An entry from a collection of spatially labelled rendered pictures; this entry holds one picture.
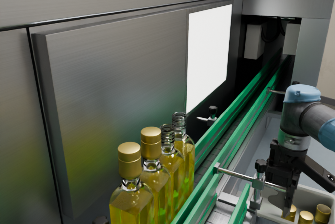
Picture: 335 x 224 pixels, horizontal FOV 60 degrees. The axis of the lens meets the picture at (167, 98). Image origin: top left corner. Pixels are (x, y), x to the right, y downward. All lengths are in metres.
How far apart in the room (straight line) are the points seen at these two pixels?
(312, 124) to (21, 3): 0.57
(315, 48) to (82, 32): 1.14
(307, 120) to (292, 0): 0.83
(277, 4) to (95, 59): 1.06
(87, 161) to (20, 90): 0.19
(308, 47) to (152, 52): 0.92
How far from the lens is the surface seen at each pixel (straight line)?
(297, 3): 1.44
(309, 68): 1.48
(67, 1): 0.49
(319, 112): 0.69
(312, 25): 1.44
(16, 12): 0.44
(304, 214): 0.91
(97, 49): 0.53
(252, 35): 1.61
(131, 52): 0.61
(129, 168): 0.44
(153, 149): 0.48
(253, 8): 1.47
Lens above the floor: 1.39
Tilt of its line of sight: 22 degrees down
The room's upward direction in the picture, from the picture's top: straight up
